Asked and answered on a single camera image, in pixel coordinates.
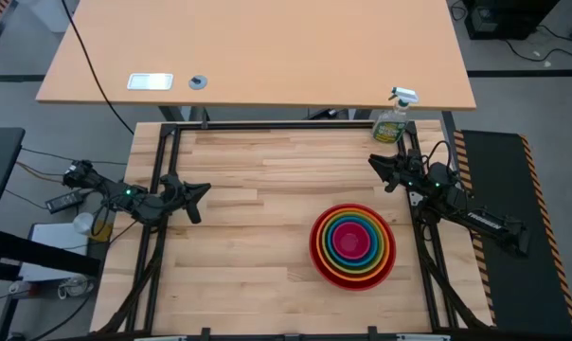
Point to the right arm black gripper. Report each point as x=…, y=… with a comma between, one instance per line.
x=411, y=170

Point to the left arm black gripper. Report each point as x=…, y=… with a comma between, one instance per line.
x=165, y=203

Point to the green bowl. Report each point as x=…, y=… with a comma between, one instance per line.
x=381, y=246

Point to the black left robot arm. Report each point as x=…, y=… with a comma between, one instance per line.
x=103, y=187

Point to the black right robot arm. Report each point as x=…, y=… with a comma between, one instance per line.
x=485, y=222

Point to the nested rainbow bowls stack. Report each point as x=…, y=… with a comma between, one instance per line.
x=352, y=285

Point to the spray bottle with yellow label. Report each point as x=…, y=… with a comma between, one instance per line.
x=390, y=127

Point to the yellow bowl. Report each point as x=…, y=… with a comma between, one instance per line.
x=386, y=246

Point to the blue bowl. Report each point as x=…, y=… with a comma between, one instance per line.
x=377, y=246

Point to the magenta bowl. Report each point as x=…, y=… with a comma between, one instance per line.
x=350, y=242

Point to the orange bowl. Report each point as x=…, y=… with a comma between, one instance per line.
x=352, y=279

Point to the white cup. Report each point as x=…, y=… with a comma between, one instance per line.
x=83, y=223

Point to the black mat with hazard stripes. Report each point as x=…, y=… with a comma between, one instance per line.
x=518, y=180

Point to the black power adapter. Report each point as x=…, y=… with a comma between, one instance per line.
x=64, y=201

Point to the white box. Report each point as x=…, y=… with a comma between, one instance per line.
x=54, y=241

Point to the tan wooden desk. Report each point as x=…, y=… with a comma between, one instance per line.
x=276, y=47

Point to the black equipment box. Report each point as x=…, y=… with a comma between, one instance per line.
x=508, y=16

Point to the black aluminium table frame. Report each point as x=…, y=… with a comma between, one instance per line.
x=286, y=126

